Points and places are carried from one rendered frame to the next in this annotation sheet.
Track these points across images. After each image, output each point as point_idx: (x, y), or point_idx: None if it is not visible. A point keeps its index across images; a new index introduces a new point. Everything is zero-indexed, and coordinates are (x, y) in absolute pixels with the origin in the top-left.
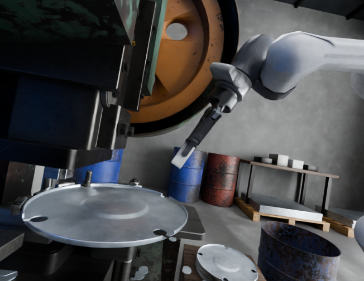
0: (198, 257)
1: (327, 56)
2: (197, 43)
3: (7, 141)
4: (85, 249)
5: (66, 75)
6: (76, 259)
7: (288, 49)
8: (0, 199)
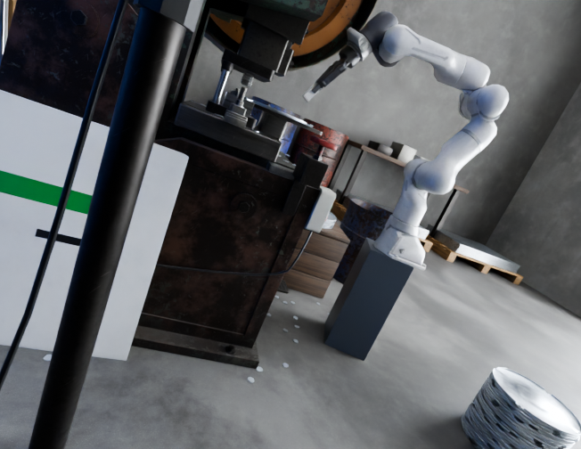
0: None
1: (413, 49)
2: None
3: (246, 59)
4: (257, 129)
5: (279, 30)
6: (257, 130)
7: (394, 37)
8: (183, 93)
